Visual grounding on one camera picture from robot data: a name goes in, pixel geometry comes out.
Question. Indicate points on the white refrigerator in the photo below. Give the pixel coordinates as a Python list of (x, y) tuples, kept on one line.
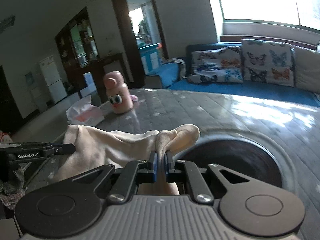
[(52, 80)]

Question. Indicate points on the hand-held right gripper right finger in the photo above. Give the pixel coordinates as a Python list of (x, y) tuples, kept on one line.
[(168, 166)]

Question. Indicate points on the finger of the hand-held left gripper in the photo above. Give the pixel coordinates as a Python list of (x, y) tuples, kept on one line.
[(30, 145), (65, 149)]

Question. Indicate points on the square butterfly print cushion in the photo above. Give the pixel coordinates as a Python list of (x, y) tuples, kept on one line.
[(267, 62)]

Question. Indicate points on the wide butterfly print cushion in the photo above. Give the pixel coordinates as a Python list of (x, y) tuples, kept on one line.
[(215, 65)]

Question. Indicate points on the grey folded blanket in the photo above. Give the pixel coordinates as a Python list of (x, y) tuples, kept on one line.
[(175, 67)]

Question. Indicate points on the dark wooden door frame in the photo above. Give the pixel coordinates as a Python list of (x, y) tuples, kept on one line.
[(117, 17)]

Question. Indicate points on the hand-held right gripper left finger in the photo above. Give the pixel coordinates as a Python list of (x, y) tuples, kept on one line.
[(154, 166)]

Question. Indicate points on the pink cartoon face bottle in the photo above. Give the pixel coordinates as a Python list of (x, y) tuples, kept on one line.
[(120, 95)]

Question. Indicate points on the cream long-sleeved top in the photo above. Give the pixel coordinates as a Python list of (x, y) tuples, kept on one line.
[(120, 145)]

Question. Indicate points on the plain grey cushion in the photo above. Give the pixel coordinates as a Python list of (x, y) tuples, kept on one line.
[(307, 70)]

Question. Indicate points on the blue sofa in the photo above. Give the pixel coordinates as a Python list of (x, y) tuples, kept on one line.
[(225, 90)]

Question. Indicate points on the dark wooden display cabinet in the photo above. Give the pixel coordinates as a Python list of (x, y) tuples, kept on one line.
[(75, 42)]

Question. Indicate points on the white tissue box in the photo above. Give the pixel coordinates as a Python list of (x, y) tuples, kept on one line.
[(87, 115)]

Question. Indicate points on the small pink item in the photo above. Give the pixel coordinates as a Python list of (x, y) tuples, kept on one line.
[(134, 101)]

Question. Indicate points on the blue cabinet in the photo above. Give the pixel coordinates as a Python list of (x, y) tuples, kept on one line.
[(150, 58)]

